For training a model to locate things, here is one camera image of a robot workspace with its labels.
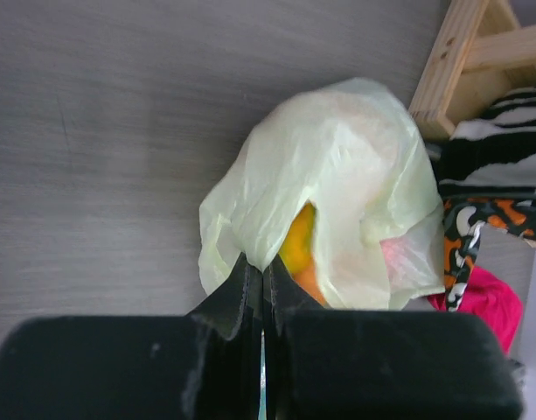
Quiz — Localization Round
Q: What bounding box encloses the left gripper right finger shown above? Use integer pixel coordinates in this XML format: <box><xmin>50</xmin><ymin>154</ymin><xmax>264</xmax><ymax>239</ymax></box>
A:
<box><xmin>267</xmin><ymin>255</ymin><xmax>324</xmax><ymax>337</ymax></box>

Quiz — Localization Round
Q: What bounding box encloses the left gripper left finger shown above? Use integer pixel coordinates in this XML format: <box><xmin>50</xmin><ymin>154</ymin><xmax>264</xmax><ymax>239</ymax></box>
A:
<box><xmin>189</xmin><ymin>255</ymin><xmax>263</xmax><ymax>340</ymax></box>

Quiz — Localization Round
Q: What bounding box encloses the fake orange fruit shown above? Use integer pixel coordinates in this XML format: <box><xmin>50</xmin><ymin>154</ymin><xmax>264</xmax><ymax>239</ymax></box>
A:
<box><xmin>293</xmin><ymin>262</ymin><xmax>327</xmax><ymax>306</ymax></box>

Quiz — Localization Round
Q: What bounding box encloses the fake yellow mango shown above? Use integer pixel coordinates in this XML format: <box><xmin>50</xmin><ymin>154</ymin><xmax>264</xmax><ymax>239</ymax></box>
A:
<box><xmin>278</xmin><ymin>202</ymin><xmax>316</xmax><ymax>276</ymax></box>

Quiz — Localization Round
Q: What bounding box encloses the pale green plastic bag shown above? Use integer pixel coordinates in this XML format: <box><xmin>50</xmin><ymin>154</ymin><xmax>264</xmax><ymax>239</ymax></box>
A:
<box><xmin>198</xmin><ymin>78</ymin><xmax>444</xmax><ymax>311</ymax></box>

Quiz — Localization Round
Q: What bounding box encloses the orange patterned garment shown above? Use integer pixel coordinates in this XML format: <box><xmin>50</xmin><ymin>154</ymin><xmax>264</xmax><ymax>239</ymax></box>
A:
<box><xmin>442</xmin><ymin>196</ymin><xmax>536</xmax><ymax>312</ymax></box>

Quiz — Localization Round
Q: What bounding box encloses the red cloth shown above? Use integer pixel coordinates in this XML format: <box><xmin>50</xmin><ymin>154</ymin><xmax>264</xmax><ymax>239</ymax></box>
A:
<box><xmin>427</xmin><ymin>264</ymin><xmax>525</xmax><ymax>355</ymax></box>

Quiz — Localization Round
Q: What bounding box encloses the black white striped garment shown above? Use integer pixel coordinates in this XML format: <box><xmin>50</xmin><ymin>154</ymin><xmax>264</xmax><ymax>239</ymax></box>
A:
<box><xmin>437</xmin><ymin>87</ymin><xmax>536</xmax><ymax>200</ymax></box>

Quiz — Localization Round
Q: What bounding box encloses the wooden clothes rack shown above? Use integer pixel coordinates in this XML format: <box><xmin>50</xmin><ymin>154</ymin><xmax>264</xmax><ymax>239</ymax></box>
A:
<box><xmin>408</xmin><ymin>0</ymin><xmax>536</xmax><ymax>142</ymax></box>

